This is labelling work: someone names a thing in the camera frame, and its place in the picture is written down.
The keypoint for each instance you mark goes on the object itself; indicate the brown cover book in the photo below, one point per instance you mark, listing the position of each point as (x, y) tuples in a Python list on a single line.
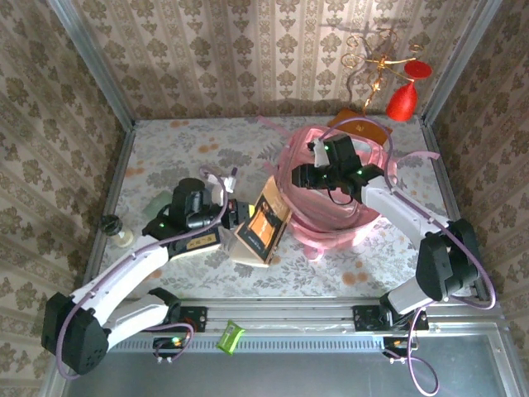
[(264, 223)]

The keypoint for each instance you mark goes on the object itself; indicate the dark blue book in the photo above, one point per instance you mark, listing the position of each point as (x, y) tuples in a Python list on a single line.
[(198, 244)]

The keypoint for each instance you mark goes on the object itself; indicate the pink backpack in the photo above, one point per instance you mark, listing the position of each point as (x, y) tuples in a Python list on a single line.
[(330, 215)]

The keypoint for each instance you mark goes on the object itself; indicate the purple pen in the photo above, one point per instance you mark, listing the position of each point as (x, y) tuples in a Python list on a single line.
[(234, 171)]

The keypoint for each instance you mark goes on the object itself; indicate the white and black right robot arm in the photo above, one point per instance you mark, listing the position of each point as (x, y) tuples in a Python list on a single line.
[(396, 207)]

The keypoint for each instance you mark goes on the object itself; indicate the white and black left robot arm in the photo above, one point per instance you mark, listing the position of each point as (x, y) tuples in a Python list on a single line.
[(124, 269)]

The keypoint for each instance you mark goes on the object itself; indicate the pale green eraser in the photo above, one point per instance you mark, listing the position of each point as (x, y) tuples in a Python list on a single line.
[(156, 204)]

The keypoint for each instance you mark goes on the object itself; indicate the small bottle with black cap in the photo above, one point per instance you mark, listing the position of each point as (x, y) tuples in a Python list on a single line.
[(111, 225)]

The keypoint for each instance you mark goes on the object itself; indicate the red wine glass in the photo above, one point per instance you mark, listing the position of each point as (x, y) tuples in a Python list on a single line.
[(403, 101)]

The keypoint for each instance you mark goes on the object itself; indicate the green packet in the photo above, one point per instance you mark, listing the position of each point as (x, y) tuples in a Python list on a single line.
[(229, 338)]

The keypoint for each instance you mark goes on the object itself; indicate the black electronics board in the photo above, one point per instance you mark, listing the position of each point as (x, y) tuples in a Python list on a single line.
[(165, 345), (396, 345)]

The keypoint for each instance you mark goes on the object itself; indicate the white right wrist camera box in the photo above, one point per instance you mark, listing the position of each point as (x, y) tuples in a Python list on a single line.
[(320, 153)]

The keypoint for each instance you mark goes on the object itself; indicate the aluminium side rail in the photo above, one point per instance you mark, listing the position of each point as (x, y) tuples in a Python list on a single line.
[(120, 173), (441, 173)]

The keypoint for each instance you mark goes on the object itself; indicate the aluminium front frame rail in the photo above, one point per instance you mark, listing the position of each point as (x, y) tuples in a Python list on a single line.
[(289, 314)]

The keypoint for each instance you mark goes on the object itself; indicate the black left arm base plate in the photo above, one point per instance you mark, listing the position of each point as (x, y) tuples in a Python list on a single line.
[(198, 318)]

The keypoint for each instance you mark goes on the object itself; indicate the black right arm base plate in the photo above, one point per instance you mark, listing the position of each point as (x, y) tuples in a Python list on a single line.
[(363, 318)]

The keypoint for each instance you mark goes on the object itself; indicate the aluminium corner post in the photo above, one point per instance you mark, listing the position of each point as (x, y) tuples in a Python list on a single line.
[(459, 62), (91, 62)]

